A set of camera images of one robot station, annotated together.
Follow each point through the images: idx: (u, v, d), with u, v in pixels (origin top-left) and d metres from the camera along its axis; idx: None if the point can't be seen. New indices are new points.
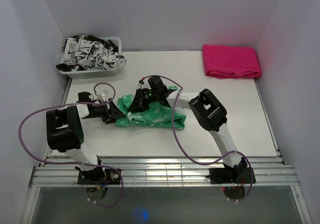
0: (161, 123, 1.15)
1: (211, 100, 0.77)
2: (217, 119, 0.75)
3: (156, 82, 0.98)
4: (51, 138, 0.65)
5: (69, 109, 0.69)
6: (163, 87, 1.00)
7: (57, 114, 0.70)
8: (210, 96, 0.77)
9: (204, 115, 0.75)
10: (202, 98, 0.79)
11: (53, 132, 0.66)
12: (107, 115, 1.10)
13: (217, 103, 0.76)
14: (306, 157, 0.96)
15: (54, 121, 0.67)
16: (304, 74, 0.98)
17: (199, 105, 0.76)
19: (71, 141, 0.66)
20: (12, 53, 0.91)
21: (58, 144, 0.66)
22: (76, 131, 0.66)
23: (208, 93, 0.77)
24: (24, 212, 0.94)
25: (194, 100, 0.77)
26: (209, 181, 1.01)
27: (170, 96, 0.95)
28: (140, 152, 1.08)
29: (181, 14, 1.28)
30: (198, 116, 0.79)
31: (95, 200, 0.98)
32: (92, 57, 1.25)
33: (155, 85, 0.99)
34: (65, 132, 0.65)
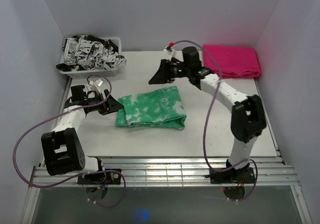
0: (161, 123, 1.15)
1: (257, 110, 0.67)
2: (254, 132, 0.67)
3: (192, 55, 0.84)
4: (51, 165, 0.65)
5: (65, 133, 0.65)
6: (197, 63, 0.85)
7: (54, 136, 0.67)
8: (258, 106, 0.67)
9: (244, 126, 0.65)
10: (247, 104, 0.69)
11: (51, 158, 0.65)
12: (105, 108, 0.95)
13: (261, 116, 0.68)
14: (306, 157, 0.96)
15: (52, 148, 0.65)
16: (304, 74, 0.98)
17: (243, 113, 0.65)
19: (71, 166, 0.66)
20: (12, 53, 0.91)
21: (60, 171, 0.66)
22: (77, 158, 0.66)
23: (258, 102, 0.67)
24: (24, 212, 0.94)
25: (239, 104, 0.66)
26: (209, 181, 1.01)
27: (206, 80, 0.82)
28: (140, 152, 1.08)
29: (181, 14, 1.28)
30: (232, 121, 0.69)
31: (95, 200, 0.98)
32: (92, 58, 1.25)
33: (189, 58, 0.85)
34: (66, 160, 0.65)
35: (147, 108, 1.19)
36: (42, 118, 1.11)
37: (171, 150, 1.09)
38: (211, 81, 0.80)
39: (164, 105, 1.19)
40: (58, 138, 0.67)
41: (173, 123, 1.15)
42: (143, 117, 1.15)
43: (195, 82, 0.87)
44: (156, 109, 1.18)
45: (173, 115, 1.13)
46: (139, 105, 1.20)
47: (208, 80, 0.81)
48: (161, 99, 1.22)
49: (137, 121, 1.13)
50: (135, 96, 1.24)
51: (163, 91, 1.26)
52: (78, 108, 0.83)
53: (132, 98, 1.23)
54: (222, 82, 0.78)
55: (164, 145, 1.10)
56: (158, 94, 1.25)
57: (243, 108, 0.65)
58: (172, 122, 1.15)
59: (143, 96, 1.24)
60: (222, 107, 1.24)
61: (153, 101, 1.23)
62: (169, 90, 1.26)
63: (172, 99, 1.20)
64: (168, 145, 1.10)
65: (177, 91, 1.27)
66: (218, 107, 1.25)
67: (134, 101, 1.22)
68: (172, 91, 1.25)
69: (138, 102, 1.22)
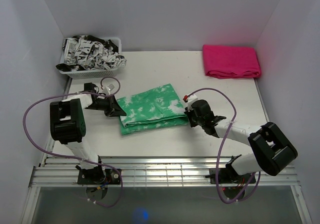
0: (166, 122, 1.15)
1: (278, 137, 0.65)
2: (282, 160, 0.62)
3: (202, 107, 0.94)
4: (54, 129, 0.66)
5: (71, 101, 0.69)
6: (208, 114, 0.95)
7: (61, 105, 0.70)
8: (276, 132, 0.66)
9: (269, 155, 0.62)
10: (264, 133, 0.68)
11: (56, 123, 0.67)
12: (110, 109, 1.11)
13: (284, 143, 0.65)
14: (305, 157, 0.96)
15: (57, 113, 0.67)
16: (304, 74, 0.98)
17: (263, 143, 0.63)
19: (72, 133, 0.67)
20: (12, 53, 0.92)
21: (61, 135, 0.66)
22: (78, 124, 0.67)
23: (273, 127, 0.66)
24: (24, 212, 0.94)
25: (256, 136, 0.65)
26: (209, 181, 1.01)
27: (219, 126, 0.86)
28: (141, 152, 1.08)
29: (181, 14, 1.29)
30: (256, 156, 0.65)
31: (95, 200, 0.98)
32: (92, 57, 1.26)
33: (201, 111, 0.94)
34: (67, 125, 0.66)
35: (142, 108, 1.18)
36: (42, 118, 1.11)
37: (171, 150, 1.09)
38: (224, 125, 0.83)
39: (159, 105, 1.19)
40: (65, 107, 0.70)
41: (178, 121, 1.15)
42: (138, 116, 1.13)
43: (210, 131, 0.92)
44: (151, 108, 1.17)
45: (170, 115, 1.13)
46: (133, 106, 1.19)
47: (221, 123, 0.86)
48: (156, 99, 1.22)
49: (132, 121, 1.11)
50: (129, 97, 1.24)
51: (157, 90, 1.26)
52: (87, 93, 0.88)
53: (126, 100, 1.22)
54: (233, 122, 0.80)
55: (164, 144, 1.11)
56: (152, 94, 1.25)
57: (261, 138, 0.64)
58: (176, 120, 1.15)
59: (137, 97, 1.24)
60: (222, 107, 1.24)
61: (147, 100, 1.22)
62: (163, 89, 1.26)
63: (168, 99, 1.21)
64: (168, 145, 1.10)
65: (172, 89, 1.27)
66: (218, 106, 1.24)
67: (129, 102, 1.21)
68: (166, 91, 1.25)
69: (132, 103, 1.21)
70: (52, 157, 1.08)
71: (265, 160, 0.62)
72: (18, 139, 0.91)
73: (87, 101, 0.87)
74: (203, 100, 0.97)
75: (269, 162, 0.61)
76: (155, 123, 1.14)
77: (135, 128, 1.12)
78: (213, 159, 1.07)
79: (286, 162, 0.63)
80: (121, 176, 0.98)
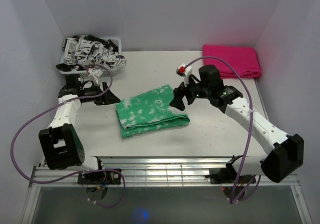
0: (166, 123, 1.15)
1: (297, 153, 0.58)
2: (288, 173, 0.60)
3: (212, 74, 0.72)
4: (51, 161, 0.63)
5: (63, 129, 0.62)
6: (218, 81, 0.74)
7: (51, 133, 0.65)
8: (299, 147, 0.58)
9: (280, 169, 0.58)
10: (285, 143, 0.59)
11: (51, 154, 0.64)
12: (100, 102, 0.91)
13: (300, 157, 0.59)
14: (306, 157, 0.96)
15: (50, 143, 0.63)
16: (305, 74, 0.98)
17: (283, 159, 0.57)
19: (71, 162, 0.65)
20: (12, 53, 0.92)
21: (59, 163, 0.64)
22: (76, 153, 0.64)
23: (300, 144, 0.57)
24: (24, 212, 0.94)
25: (280, 150, 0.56)
26: (209, 181, 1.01)
27: (234, 107, 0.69)
28: (142, 152, 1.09)
29: (181, 14, 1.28)
30: (266, 161, 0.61)
31: (95, 200, 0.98)
32: (92, 58, 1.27)
33: (208, 78, 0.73)
34: (64, 155, 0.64)
35: (142, 110, 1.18)
36: (42, 118, 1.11)
37: (171, 150, 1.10)
38: (241, 109, 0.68)
39: (158, 106, 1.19)
40: (56, 134, 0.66)
41: (178, 121, 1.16)
42: (138, 119, 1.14)
43: (218, 104, 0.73)
44: (151, 111, 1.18)
45: (170, 116, 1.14)
46: (133, 108, 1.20)
47: (236, 106, 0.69)
48: (155, 101, 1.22)
49: (132, 124, 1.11)
50: (128, 100, 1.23)
51: (156, 92, 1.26)
52: (74, 98, 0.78)
53: (125, 103, 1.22)
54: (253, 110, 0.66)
55: (164, 145, 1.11)
56: (151, 95, 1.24)
57: (284, 154, 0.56)
58: (177, 120, 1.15)
59: (136, 99, 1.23)
60: None
61: (146, 102, 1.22)
62: (162, 91, 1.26)
63: (166, 100, 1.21)
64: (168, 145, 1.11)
65: (170, 90, 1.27)
66: None
67: (128, 105, 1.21)
68: (165, 92, 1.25)
69: (132, 106, 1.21)
70: None
71: (274, 171, 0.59)
72: (18, 139, 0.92)
73: (75, 107, 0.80)
74: (215, 66, 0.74)
75: (276, 174, 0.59)
76: (155, 125, 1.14)
77: (136, 130, 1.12)
78: (214, 159, 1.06)
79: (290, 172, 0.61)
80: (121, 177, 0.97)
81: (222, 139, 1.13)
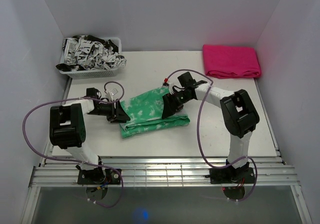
0: (166, 123, 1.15)
1: (246, 103, 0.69)
2: (246, 123, 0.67)
3: (185, 75, 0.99)
4: (53, 134, 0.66)
5: (72, 106, 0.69)
6: (191, 80, 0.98)
7: (62, 110, 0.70)
8: (246, 98, 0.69)
9: (234, 118, 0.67)
10: (236, 98, 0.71)
11: (55, 128, 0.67)
12: (112, 115, 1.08)
13: (251, 108, 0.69)
14: (306, 156, 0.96)
15: (57, 117, 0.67)
16: (304, 74, 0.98)
17: (231, 106, 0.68)
19: (72, 139, 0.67)
20: (12, 53, 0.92)
21: (61, 140, 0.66)
22: (78, 130, 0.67)
23: (244, 93, 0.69)
24: (24, 212, 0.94)
25: (227, 100, 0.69)
26: (209, 181, 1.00)
27: (199, 88, 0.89)
28: (141, 152, 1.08)
29: (181, 14, 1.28)
30: (225, 116, 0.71)
31: (95, 200, 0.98)
32: (92, 58, 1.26)
33: (183, 78, 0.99)
34: (67, 130, 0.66)
35: (142, 112, 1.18)
36: (42, 117, 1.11)
37: (171, 150, 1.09)
38: (203, 87, 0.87)
39: (159, 108, 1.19)
40: (65, 112, 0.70)
41: (178, 121, 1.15)
42: (138, 119, 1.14)
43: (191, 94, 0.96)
44: (151, 112, 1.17)
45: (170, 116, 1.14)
46: (133, 110, 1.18)
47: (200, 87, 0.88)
48: (155, 102, 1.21)
49: (132, 123, 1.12)
50: (128, 101, 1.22)
51: (156, 92, 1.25)
52: (89, 98, 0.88)
53: (125, 104, 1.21)
54: (211, 86, 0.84)
55: (164, 144, 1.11)
56: (151, 95, 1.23)
57: (231, 102, 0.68)
58: (177, 121, 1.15)
59: (136, 100, 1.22)
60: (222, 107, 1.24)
61: (146, 103, 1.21)
62: (162, 91, 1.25)
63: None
64: (168, 145, 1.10)
65: None
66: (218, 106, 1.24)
67: (128, 106, 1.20)
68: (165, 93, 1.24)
69: (132, 107, 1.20)
70: (53, 157, 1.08)
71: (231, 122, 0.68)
72: (18, 139, 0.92)
73: (89, 106, 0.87)
74: (188, 72, 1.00)
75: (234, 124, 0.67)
76: (155, 124, 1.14)
77: (136, 130, 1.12)
78: (213, 159, 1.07)
79: (249, 125, 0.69)
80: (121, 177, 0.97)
81: (222, 139, 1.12)
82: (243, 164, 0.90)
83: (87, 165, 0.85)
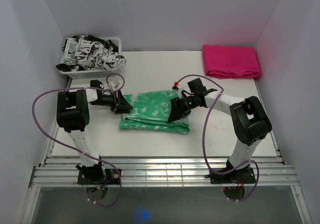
0: (165, 127, 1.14)
1: (257, 110, 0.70)
2: (258, 131, 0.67)
3: (195, 81, 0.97)
4: (59, 116, 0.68)
5: (78, 91, 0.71)
6: (200, 87, 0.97)
7: (68, 95, 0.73)
8: (256, 105, 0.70)
9: (245, 124, 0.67)
10: (246, 105, 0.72)
11: (62, 110, 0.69)
12: (115, 104, 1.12)
13: (262, 116, 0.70)
14: (305, 156, 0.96)
15: (64, 100, 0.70)
16: (304, 74, 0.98)
17: (242, 112, 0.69)
19: (76, 121, 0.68)
20: (12, 53, 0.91)
21: (66, 122, 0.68)
22: (83, 113, 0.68)
23: (255, 100, 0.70)
24: (24, 212, 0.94)
25: (237, 105, 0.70)
26: (209, 181, 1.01)
27: (208, 96, 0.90)
28: (141, 152, 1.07)
29: (181, 14, 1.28)
30: (235, 123, 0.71)
31: (95, 200, 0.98)
32: (92, 58, 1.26)
33: (194, 84, 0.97)
34: (72, 113, 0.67)
35: (146, 109, 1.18)
36: (42, 117, 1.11)
37: (171, 150, 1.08)
38: (213, 94, 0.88)
39: (163, 110, 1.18)
40: (72, 97, 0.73)
41: (177, 128, 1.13)
42: (140, 115, 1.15)
43: (201, 102, 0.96)
44: (154, 112, 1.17)
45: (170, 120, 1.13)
46: (138, 105, 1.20)
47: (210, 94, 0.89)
48: (161, 103, 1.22)
49: (132, 117, 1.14)
50: (135, 95, 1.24)
51: (165, 94, 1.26)
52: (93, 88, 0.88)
53: (132, 98, 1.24)
54: (221, 92, 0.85)
55: (164, 145, 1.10)
56: (159, 95, 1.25)
57: (241, 107, 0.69)
58: (176, 127, 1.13)
59: (143, 96, 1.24)
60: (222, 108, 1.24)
61: (153, 101, 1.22)
62: (171, 94, 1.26)
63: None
64: (169, 145, 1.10)
65: None
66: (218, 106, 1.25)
67: (134, 100, 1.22)
68: (174, 97, 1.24)
69: (138, 102, 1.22)
70: (53, 156, 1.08)
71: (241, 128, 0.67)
72: (17, 139, 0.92)
73: (92, 96, 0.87)
74: (199, 77, 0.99)
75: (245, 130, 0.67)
76: (154, 125, 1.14)
77: (133, 124, 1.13)
78: (213, 159, 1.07)
79: (260, 134, 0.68)
80: (120, 176, 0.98)
81: (222, 139, 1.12)
82: (244, 166, 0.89)
83: (87, 157, 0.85)
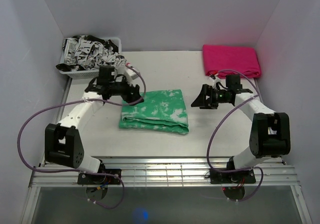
0: (164, 126, 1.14)
1: (281, 129, 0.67)
2: (271, 149, 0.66)
3: (234, 76, 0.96)
4: (48, 156, 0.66)
5: (68, 131, 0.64)
6: (237, 84, 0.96)
7: (58, 129, 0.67)
8: (283, 124, 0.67)
9: (262, 137, 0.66)
10: (272, 119, 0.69)
11: (50, 150, 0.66)
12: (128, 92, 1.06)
13: (284, 136, 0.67)
14: (306, 157, 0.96)
15: (52, 139, 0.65)
16: (305, 74, 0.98)
17: (265, 125, 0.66)
19: (66, 164, 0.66)
20: (12, 53, 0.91)
21: (55, 162, 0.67)
22: (72, 159, 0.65)
23: (283, 118, 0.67)
24: (24, 212, 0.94)
25: (263, 116, 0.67)
26: (209, 181, 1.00)
27: (240, 95, 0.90)
28: (141, 152, 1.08)
29: (181, 14, 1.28)
30: (252, 132, 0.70)
31: (95, 200, 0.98)
32: (92, 58, 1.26)
33: (231, 79, 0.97)
34: (61, 157, 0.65)
35: (145, 108, 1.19)
36: (42, 118, 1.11)
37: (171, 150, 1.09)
38: (245, 96, 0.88)
39: (163, 110, 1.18)
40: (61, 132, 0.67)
41: (176, 128, 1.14)
42: (139, 114, 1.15)
43: (231, 98, 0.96)
44: (153, 112, 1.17)
45: (169, 119, 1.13)
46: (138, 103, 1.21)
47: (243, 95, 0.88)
48: (161, 103, 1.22)
49: (131, 116, 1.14)
50: None
51: (165, 94, 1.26)
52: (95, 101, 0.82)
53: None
54: (254, 96, 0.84)
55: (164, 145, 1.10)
56: (159, 95, 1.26)
57: (266, 121, 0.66)
58: (175, 127, 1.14)
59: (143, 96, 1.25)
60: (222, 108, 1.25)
61: (153, 101, 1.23)
62: (172, 94, 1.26)
63: (174, 105, 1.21)
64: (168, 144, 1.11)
65: (180, 95, 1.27)
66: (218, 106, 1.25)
67: None
68: (174, 97, 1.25)
69: None
70: None
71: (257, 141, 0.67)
72: (17, 139, 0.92)
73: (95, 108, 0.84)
74: (238, 74, 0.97)
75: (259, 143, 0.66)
76: (153, 124, 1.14)
77: (133, 123, 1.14)
78: (214, 159, 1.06)
79: (272, 153, 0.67)
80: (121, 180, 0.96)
81: (222, 139, 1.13)
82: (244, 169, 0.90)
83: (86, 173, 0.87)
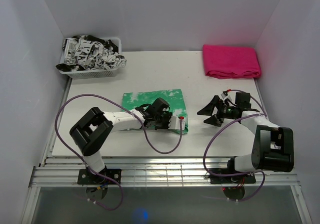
0: None
1: (284, 144, 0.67)
2: (272, 162, 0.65)
3: (242, 93, 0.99)
4: (74, 130, 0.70)
5: (103, 124, 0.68)
6: (245, 101, 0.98)
7: (98, 115, 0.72)
8: (286, 138, 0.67)
9: (263, 149, 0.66)
10: (276, 135, 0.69)
11: (79, 127, 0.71)
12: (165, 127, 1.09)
13: (288, 151, 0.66)
14: (305, 156, 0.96)
15: (88, 119, 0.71)
16: (305, 74, 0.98)
17: (267, 138, 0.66)
19: (80, 147, 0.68)
20: (12, 53, 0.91)
21: (75, 139, 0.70)
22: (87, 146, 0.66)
23: (287, 133, 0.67)
24: (24, 212, 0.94)
25: (265, 129, 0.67)
26: (209, 181, 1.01)
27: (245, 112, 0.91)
28: (141, 153, 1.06)
29: (181, 14, 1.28)
30: (255, 143, 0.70)
31: (95, 200, 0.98)
32: (92, 57, 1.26)
33: (239, 96, 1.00)
34: (82, 139, 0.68)
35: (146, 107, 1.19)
36: (42, 118, 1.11)
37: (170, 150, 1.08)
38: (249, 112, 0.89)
39: None
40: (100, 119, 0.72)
41: None
42: None
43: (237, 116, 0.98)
44: None
45: None
46: (138, 103, 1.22)
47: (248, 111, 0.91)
48: None
49: None
50: (135, 94, 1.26)
51: (165, 94, 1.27)
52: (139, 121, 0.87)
53: (132, 96, 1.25)
54: (260, 114, 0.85)
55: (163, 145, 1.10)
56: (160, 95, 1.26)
57: (268, 134, 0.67)
58: None
59: (143, 95, 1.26)
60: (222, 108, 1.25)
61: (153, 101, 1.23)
62: (171, 94, 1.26)
63: (173, 105, 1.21)
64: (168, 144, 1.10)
65: (181, 94, 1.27)
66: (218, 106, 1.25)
67: (134, 99, 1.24)
68: (174, 96, 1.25)
69: (138, 100, 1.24)
70: (53, 157, 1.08)
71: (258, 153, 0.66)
72: (17, 139, 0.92)
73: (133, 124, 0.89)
74: (249, 94, 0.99)
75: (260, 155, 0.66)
76: None
77: None
78: (213, 159, 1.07)
79: (272, 167, 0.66)
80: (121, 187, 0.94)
81: (222, 138, 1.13)
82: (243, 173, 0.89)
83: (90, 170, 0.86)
